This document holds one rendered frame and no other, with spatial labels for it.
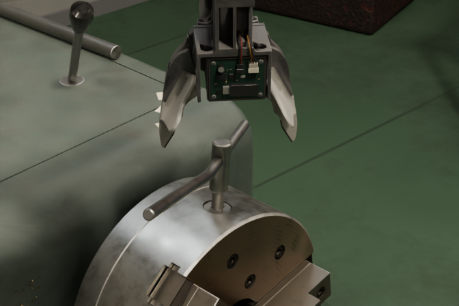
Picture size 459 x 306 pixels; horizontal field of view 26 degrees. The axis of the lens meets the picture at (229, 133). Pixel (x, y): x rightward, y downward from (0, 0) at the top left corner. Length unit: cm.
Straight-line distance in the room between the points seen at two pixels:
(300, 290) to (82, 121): 36
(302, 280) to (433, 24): 373
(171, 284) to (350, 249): 215
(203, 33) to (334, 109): 310
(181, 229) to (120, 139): 19
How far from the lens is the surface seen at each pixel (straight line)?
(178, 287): 111
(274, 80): 102
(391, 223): 338
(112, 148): 126
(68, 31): 155
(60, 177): 121
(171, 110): 101
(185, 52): 99
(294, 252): 125
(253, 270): 120
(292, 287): 125
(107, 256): 116
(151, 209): 92
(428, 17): 501
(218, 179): 114
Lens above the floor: 188
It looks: 29 degrees down
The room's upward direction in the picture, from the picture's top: straight up
